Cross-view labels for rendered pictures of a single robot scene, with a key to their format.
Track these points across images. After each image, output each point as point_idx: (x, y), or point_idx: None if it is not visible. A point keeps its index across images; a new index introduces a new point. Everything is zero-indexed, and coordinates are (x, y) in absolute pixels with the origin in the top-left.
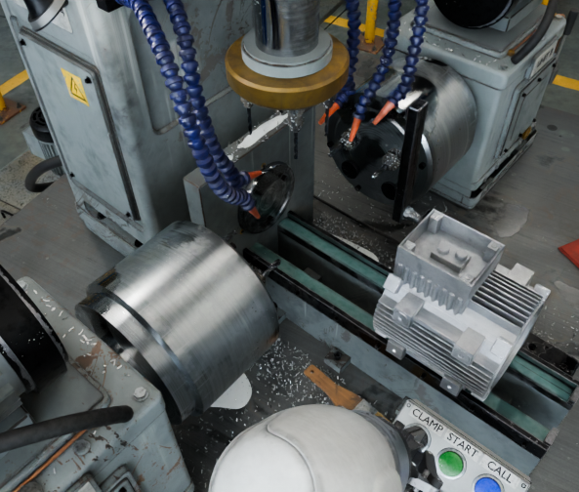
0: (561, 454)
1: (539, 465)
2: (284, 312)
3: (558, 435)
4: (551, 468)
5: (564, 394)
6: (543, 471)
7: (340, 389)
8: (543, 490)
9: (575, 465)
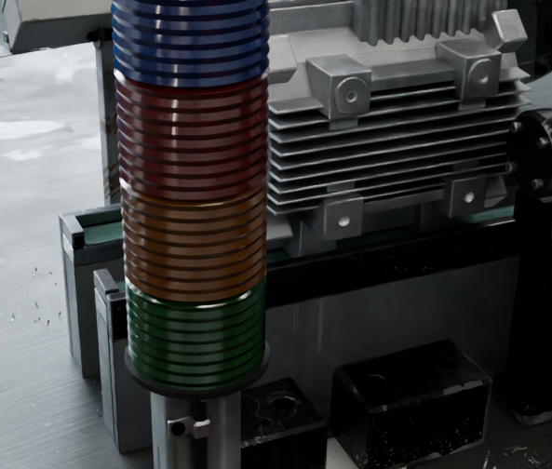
0: (61, 420)
1: (74, 383)
2: None
3: (96, 435)
4: (56, 394)
5: (123, 287)
6: (60, 381)
7: None
8: (35, 367)
9: (27, 425)
